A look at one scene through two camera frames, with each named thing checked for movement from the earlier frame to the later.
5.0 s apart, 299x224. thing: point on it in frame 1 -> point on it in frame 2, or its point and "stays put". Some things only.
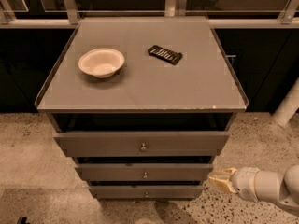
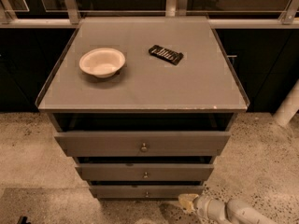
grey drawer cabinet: x=144 y=105 stays put
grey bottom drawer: x=147 y=191 stays put
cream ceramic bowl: x=101 y=63 stays put
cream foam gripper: x=244 y=182 -> x=202 y=205
